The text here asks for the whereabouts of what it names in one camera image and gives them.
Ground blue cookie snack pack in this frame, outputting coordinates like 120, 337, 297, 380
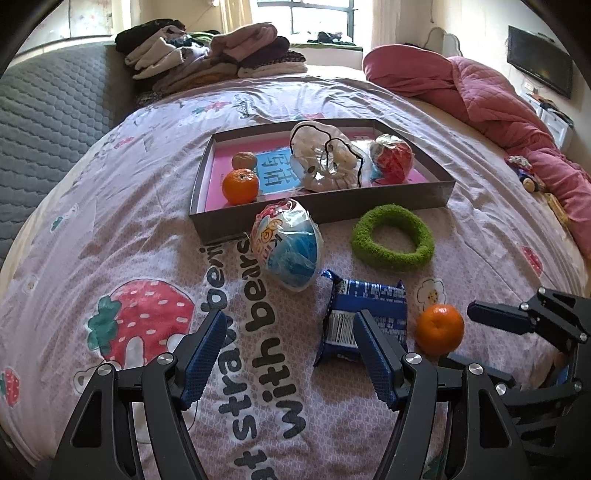
312, 268, 410, 368

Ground yellow snack packet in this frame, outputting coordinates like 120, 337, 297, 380
544, 193, 570, 229

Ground person's right hand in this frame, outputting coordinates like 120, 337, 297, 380
549, 352, 570, 385

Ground large orange mandarin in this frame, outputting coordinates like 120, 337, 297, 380
221, 168, 259, 205

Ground pink quilted duvet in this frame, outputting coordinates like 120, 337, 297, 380
363, 44, 591, 258

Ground cream black-trimmed scrunchie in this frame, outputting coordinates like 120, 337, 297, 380
290, 121, 366, 193

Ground small colourful doll toy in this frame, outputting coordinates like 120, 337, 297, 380
505, 155, 546, 193

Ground dark clothes on windowsill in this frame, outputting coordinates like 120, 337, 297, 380
308, 31, 356, 47

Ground red surprise egg toy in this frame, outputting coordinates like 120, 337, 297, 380
370, 134, 415, 185

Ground wall mounted black television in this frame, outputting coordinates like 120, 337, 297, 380
507, 26, 573, 99

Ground brown walnut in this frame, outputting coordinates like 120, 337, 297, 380
231, 151, 257, 170

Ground grey quilted headboard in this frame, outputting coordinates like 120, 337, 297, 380
0, 43, 135, 255

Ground shallow grey cardboard box tray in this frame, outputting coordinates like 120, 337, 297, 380
189, 118, 455, 245

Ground pile of folded clothes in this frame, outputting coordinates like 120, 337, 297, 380
115, 19, 308, 107

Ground beige curtain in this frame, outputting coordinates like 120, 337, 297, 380
219, 0, 252, 33
370, 0, 403, 48

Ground right beige curtain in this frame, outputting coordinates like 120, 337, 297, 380
370, 0, 403, 48

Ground green fuzzy hair ring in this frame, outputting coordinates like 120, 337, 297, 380
349, 203, 436, 273

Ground white drawer cabinet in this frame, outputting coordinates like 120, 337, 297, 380
522, 93, 574, 153

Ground strawberry print bed sheet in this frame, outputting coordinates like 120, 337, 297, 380
1, 77, 590, 479

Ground window with dark frame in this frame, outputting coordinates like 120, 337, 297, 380
249, 0, 358, 42

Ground blue surprise egg toy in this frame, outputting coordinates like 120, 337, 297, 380
250, 199, 324, 292

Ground small orange mandarin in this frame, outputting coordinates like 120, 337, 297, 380
415, 304, 465, 357

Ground left beige curtain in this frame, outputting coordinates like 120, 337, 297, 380
219, 0, 252, 33

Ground blossom tree wall panel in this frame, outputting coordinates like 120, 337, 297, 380
18, 0, 113, 54

